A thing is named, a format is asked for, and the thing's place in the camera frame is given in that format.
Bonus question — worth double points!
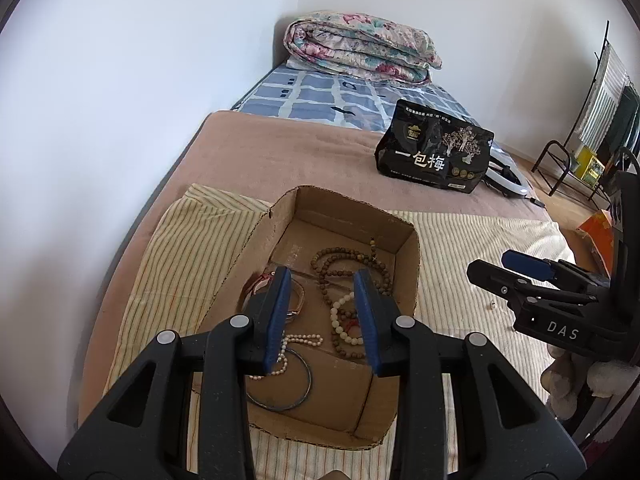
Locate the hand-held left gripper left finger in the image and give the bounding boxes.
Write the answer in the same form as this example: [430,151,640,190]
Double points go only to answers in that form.
[57,266,292,480]

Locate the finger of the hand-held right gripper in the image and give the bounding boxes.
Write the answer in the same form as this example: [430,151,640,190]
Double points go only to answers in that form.
[501,249,608,288]
[467,260,601,311]

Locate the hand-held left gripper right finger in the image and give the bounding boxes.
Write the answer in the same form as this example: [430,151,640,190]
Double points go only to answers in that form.
[352,268,586,480]

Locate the red strap wristwatch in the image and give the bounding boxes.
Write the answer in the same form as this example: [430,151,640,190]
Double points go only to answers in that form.
[245,270,306,319]

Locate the cream bead bracelet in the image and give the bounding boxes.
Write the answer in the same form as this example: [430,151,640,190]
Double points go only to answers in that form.
[329,294,367,346]

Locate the white pearl necklace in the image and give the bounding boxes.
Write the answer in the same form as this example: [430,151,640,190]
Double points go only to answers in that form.
[247,332,324,381]

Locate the brown wooden bead necklace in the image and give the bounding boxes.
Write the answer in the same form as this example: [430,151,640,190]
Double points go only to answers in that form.
[311,239,394,360]

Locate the dark metal bangle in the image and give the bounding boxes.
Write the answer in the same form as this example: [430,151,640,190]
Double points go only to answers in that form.
[245,347,314,412]

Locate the cardboard box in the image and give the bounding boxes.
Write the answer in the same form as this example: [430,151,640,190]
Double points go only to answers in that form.
[192,185,422,451]

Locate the grey plush toy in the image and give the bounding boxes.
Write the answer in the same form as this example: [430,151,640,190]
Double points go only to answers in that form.
[542,345,632,412]

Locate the black metal clothes rack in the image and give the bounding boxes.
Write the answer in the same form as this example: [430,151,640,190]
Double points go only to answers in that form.
[532,21,640,211]

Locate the yellow striped cloth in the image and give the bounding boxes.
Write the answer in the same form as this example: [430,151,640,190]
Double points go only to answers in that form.
[102,183,577,480]

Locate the yellow plastic crate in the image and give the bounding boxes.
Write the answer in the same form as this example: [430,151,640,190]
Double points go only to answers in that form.
[572,145,607,181]

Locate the black snack bag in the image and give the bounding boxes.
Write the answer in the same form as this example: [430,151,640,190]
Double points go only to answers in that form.
[375,99,495,195]

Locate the brown blanket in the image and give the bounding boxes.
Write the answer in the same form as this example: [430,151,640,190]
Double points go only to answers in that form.
[77,110,552,426]

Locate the dark hanging clothes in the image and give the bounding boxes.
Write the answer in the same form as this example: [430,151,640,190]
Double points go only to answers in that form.
[602,85,640,162]

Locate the striped hanging towel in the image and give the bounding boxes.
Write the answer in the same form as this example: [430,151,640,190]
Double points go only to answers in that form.
[575,42,632,149]

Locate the blue checked bed sheet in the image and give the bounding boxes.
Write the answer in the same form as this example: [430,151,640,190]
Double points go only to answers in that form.
[231,62,477,129]

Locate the folded floral quilt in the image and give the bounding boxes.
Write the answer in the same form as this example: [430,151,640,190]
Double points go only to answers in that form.
[284,10,444,86]

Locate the white ring light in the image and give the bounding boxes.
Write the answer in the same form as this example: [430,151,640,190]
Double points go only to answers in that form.
[482,142,530,197]

